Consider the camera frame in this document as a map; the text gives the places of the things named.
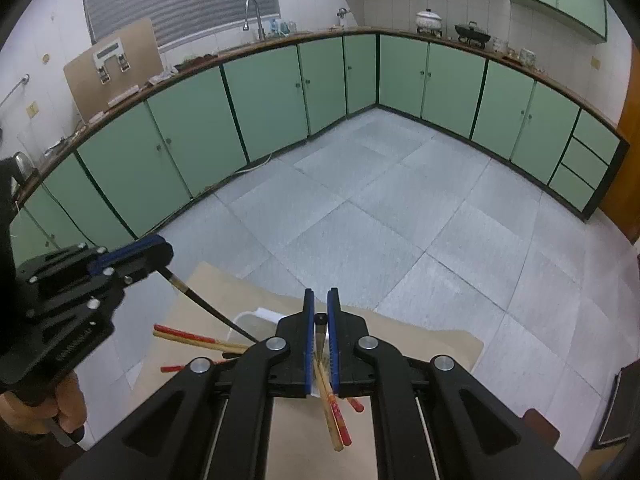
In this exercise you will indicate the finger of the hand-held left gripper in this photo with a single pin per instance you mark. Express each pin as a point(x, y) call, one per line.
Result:
point(135, 252)
point(145, 271)

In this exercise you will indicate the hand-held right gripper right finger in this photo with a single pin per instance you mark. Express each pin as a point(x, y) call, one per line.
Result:
point(333, 355)

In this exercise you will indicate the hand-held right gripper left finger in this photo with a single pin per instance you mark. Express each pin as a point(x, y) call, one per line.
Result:
point(310, 350)

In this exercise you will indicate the white utensil holder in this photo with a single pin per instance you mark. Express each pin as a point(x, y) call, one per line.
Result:
point(260, 316)

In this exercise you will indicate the black chopstick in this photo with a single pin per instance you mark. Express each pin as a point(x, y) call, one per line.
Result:
point(200, 305)

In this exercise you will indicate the person's left hand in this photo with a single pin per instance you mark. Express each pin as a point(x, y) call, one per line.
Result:
point(67, 400)

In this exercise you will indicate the beige tablecloth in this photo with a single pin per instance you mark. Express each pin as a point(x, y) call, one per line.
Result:
point(400, 340)

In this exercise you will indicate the steel kettle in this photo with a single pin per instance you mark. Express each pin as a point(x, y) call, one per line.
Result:
point(22, 165)

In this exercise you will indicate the green base cabinet run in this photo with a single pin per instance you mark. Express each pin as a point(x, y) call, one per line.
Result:
point(200, 125)
point(450, 85)

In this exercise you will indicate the brown cardboard board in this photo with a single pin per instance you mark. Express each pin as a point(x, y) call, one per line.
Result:
point(142, 55)

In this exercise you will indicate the white device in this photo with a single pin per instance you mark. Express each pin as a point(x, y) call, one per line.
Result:
point(112, 50)

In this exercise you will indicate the brown wooden stool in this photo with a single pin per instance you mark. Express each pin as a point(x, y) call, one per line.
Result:
point(542, 425)

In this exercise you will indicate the metal faucet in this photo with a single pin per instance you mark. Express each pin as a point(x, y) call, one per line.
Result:
point(261, 25)

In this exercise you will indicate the clear bottle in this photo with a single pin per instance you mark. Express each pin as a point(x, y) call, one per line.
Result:
point(282, 29)

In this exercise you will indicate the dark framed object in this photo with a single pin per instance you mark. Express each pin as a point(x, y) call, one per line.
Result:
point(612, 410)

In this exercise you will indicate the small glass jug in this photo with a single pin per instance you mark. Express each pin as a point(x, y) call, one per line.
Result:
point(342, 19)

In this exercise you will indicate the brown wooden door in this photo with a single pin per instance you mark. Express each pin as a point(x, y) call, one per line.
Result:
point(625, 170)

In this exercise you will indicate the white cooking pot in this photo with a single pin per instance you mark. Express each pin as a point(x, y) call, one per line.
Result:
point(430, 21)

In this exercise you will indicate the black wok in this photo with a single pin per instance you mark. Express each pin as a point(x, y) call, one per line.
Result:
point(470, 32)

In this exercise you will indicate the glass jar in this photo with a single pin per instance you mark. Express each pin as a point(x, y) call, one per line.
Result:
point(527, 56)
point(498, 45)

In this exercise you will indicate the yellowed wall socket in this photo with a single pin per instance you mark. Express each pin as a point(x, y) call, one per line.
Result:
point(32, 109)
point(596, 63)

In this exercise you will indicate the metal towel rail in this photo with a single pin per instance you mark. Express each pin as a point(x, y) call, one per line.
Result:
point(22, 80)

